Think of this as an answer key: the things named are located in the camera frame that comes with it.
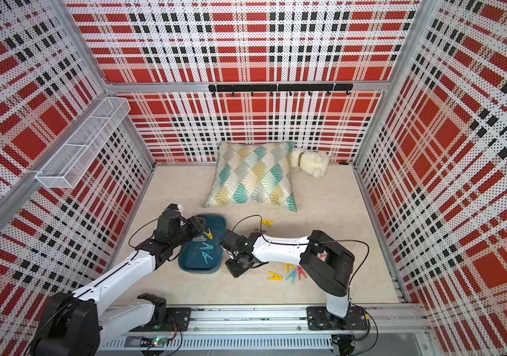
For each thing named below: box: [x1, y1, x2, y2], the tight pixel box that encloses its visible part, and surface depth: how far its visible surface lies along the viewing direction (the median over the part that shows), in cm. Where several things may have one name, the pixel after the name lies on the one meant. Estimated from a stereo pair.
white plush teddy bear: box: [289, 147, 330, 178], surface depth 116 cm
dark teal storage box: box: [177, 214, 228, 274], surface depth 90 cm
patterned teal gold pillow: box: [203, 140, 298, 212], surface depth 97 cm
